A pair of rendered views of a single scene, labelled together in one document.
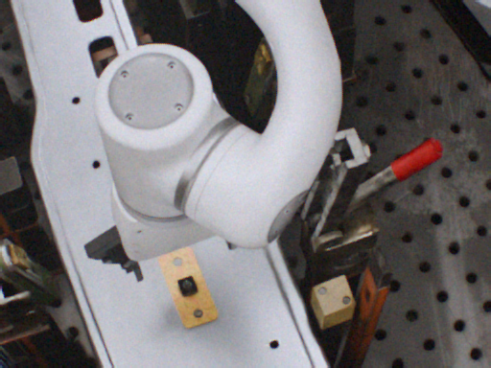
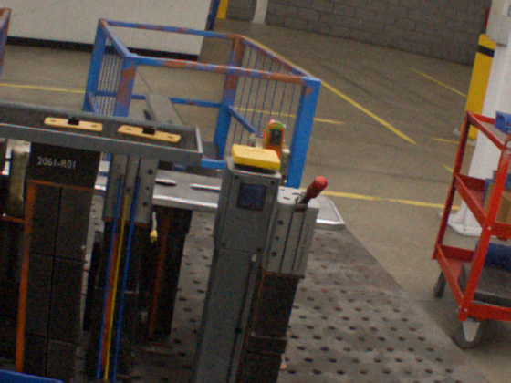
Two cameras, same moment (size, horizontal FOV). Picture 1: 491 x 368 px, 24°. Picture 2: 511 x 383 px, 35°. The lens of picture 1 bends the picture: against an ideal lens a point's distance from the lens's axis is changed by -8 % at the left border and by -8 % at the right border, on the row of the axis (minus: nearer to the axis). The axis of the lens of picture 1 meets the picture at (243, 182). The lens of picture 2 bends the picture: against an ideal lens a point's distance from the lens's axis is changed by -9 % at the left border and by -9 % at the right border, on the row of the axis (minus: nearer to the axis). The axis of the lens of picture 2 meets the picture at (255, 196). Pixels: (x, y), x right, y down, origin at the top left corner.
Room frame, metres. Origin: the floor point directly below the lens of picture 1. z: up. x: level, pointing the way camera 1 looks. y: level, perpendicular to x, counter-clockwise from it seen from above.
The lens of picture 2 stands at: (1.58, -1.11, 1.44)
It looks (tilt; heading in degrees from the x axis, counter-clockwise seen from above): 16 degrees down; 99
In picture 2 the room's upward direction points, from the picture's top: 11 degrees clockwise
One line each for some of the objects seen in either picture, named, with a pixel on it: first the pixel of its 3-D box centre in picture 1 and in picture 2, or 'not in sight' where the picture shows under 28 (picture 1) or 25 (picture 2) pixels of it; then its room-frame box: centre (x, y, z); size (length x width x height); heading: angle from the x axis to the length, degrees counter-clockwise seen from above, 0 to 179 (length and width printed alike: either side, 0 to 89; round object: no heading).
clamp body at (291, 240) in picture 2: not in sight; (273, 299); (1.43, 0.22, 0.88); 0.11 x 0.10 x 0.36; 108
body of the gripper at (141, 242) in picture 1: (171, 204); not in sight; (0.38, 0.06, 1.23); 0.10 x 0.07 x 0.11; 108
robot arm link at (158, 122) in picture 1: (162, 133); not in sight; (0.37, 0.06, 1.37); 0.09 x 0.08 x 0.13; 53
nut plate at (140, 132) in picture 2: not in sight; (149, 130); (1.25, 0.00, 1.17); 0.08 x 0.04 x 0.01; 8
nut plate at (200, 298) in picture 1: (187, 287); not in sight; (0.38, 0.06, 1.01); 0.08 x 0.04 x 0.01; 18
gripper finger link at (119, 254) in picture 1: (119, 260); not in sight; (0.36, 0.12, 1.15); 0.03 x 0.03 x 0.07; 18
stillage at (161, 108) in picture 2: not in sight; (174, 141); (0.59, 2.67, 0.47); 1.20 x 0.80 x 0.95; 118
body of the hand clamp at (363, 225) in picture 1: (333, 271); not in sight; (0.43, -0.10, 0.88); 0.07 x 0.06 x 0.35; 108
